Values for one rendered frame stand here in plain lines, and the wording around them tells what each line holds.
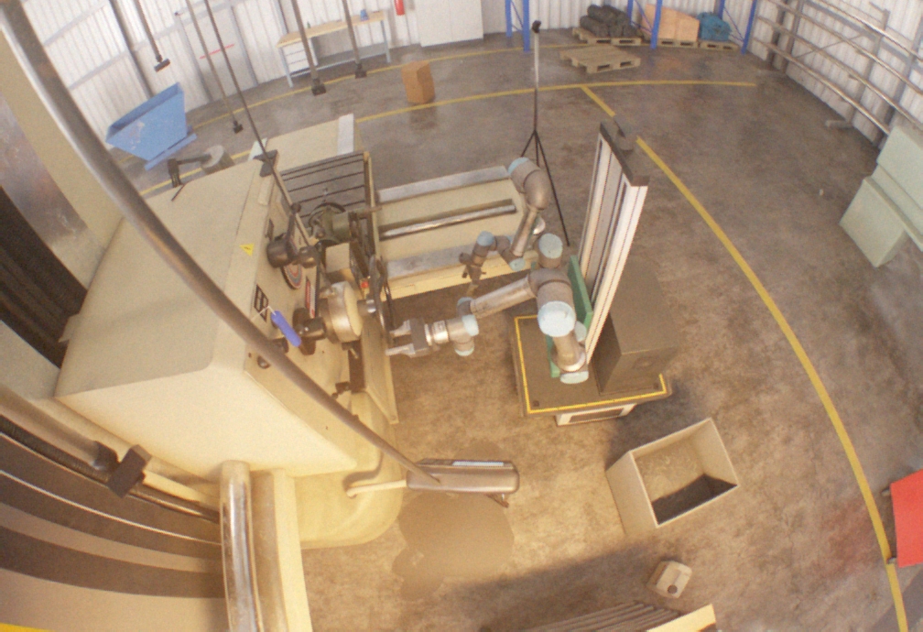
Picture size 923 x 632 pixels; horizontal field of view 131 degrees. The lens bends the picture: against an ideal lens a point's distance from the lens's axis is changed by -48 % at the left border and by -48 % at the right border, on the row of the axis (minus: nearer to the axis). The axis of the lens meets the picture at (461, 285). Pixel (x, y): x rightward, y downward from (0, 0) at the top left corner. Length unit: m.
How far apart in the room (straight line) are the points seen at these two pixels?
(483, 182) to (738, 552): 3.08
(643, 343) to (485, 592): 1.62
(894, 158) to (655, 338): 3.92
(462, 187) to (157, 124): 5.81
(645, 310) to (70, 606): 2.51
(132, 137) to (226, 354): 6.84
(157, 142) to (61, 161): 6.16
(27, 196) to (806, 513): 4.12
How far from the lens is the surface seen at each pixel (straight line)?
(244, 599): 1.40
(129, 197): 0.32
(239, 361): 0.88
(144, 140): 7.60
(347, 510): 2.02
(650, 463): 2.40
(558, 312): 1.24
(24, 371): 1.25
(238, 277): 1.01
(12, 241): 1.35
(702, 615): 1.75
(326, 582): 2.70
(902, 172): 5.18
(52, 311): 1.40
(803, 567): 3.27
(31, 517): 1.23
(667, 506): 2.41
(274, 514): 1.48
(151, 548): 1.52
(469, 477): 1.22
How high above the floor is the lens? 2.49
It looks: 52 degrees down
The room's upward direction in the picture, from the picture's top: 8 degrees counter-clockwise
